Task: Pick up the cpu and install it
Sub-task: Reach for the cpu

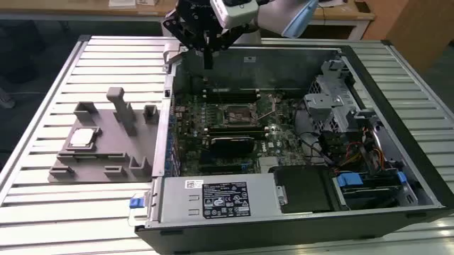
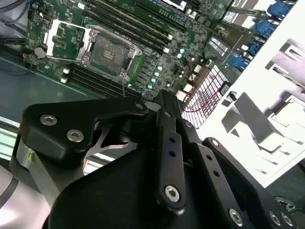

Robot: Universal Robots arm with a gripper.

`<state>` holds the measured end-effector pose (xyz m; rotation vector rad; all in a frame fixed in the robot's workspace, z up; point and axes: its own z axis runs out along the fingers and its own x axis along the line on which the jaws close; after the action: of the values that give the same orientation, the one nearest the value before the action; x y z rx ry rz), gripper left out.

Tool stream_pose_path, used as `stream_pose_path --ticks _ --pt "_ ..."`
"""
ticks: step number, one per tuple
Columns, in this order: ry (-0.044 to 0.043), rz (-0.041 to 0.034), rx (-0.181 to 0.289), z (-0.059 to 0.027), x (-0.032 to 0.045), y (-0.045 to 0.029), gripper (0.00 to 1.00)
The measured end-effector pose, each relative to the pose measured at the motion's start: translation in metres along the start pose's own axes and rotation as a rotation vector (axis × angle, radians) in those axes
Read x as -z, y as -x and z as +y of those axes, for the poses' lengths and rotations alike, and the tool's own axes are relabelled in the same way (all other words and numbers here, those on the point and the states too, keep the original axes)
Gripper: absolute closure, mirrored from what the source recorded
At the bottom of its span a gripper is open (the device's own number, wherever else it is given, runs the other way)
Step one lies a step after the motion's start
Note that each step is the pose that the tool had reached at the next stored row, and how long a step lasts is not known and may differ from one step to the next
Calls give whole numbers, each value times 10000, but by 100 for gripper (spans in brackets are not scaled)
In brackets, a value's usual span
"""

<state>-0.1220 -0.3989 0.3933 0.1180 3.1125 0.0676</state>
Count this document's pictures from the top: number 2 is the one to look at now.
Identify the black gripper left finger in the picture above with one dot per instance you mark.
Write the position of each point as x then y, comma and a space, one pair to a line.
71, 114

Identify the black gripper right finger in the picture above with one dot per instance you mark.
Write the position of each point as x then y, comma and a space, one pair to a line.
214, 171

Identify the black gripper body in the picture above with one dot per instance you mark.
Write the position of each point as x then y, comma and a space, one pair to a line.
107, 190

